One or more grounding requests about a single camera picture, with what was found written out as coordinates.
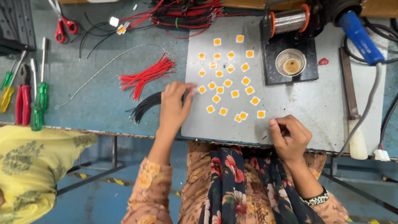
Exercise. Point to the black iron holder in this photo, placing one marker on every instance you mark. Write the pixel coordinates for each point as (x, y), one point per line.
(329, 11)

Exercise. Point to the brown floral dress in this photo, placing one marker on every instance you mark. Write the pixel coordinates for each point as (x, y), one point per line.
(149, 193)

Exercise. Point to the black soldering stand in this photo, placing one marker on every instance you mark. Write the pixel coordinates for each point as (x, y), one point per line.
(289, 40)

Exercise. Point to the white plastic connector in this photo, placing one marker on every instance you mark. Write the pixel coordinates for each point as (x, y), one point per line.
(381, 155)

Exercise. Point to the solder spool orange ends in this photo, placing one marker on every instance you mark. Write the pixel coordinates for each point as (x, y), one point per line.
(289, 20)

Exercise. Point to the person's left hand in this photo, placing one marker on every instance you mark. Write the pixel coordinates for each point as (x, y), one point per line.
(172, 107)

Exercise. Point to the single LED chip orange centre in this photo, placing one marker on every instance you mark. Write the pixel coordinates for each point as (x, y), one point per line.
(121, 30)

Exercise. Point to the round flux cup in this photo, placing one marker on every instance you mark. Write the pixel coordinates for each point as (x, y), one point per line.
(291, 62)

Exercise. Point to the black floral scarf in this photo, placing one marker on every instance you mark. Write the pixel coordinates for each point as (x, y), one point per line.
(230, 186)

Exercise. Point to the black slotted metal rack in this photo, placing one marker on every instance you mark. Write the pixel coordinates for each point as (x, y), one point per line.
(15, 25)

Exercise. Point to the group of white LED chips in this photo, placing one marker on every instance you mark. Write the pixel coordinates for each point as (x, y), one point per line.
(228, 83)

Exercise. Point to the plain white square chip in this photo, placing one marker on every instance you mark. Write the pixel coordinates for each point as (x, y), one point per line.
(114, 21)

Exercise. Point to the person's right hand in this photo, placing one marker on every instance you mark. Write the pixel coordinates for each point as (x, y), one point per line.
(294, 141)

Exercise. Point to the black metal table frame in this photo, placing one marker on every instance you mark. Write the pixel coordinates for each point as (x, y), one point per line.
(93, 174)

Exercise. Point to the wooden board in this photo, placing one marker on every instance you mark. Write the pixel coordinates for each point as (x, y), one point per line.
(377, 7)

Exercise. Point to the small green screwdriver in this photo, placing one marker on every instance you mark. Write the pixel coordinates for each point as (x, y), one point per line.
(6, 79)

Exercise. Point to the grey metal work plate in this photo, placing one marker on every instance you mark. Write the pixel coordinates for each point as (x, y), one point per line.
(295, 105)

